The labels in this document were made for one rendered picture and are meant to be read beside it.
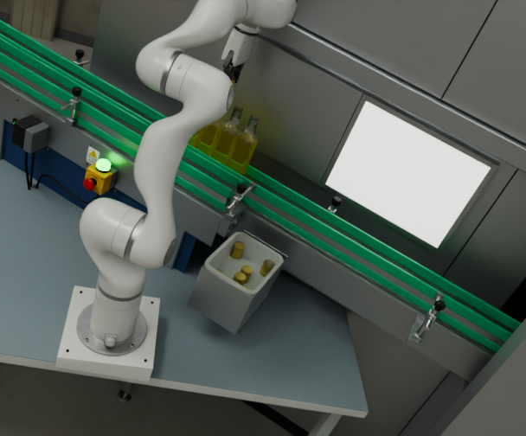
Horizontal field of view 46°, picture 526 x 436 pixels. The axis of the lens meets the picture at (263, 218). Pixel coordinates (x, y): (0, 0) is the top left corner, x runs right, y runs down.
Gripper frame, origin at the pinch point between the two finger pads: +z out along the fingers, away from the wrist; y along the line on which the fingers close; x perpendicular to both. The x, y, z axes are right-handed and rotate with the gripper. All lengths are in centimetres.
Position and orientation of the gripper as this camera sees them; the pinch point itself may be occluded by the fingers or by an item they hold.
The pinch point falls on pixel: (230, 77)
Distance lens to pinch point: 189.1
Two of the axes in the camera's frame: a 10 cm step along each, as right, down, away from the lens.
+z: -3.2, 7.6, 5.7
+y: -4.4, 4.1, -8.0
